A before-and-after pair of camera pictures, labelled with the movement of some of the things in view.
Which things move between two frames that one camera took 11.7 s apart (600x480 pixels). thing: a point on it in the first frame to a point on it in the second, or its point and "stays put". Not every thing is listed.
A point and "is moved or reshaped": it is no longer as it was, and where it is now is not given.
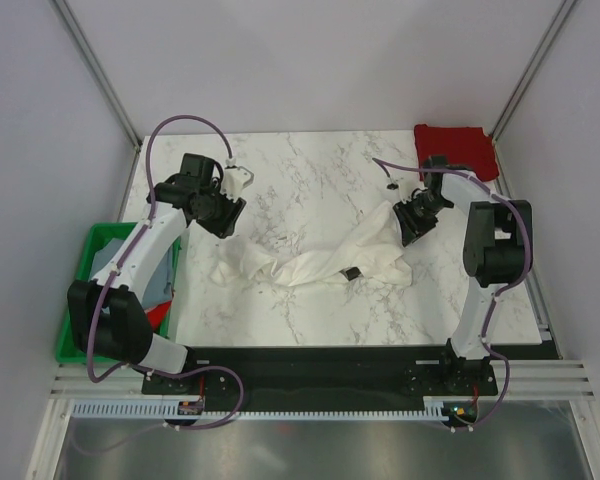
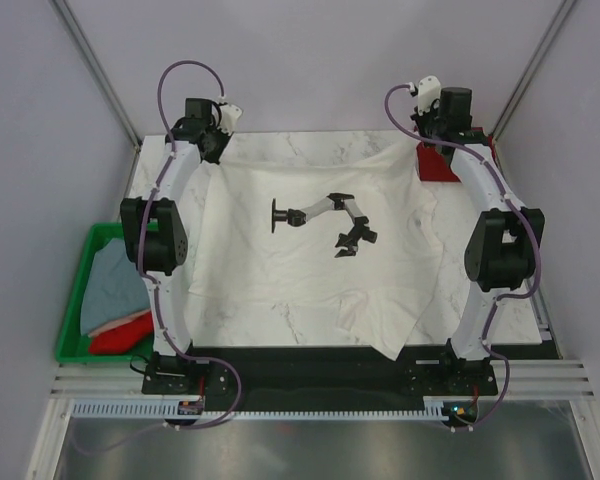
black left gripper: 224,227 to 224,141
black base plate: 322,374 stays put
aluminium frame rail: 558,378 stays put
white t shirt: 373,249 is moved or reshaped
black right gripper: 411,228 to 419,119
